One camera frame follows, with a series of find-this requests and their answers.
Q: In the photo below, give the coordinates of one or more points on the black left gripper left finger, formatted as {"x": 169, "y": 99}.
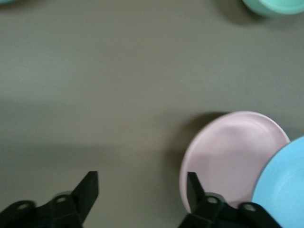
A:
{"x": 59, "y": 211}

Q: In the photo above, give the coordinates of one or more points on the green plate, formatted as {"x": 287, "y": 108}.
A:
{"x": 7, "y": 1}

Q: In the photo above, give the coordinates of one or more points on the green bowl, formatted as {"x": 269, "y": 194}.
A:
{"x": 273, "y": 6}

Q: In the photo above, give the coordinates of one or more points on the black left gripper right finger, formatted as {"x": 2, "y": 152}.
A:
{"x": 213, "y": 216}

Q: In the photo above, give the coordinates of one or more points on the beige plate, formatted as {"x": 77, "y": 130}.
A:
{"x": 288, "y": 139}

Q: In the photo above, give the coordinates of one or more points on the blue plate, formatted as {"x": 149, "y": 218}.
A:
{"x": 285, "y": 178}

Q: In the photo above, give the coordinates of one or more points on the pink plate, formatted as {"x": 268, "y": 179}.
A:
{"x": 225, "y": 152}

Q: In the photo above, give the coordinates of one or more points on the table cover sheet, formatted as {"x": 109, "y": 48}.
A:
{"x": 118, "y": 83}

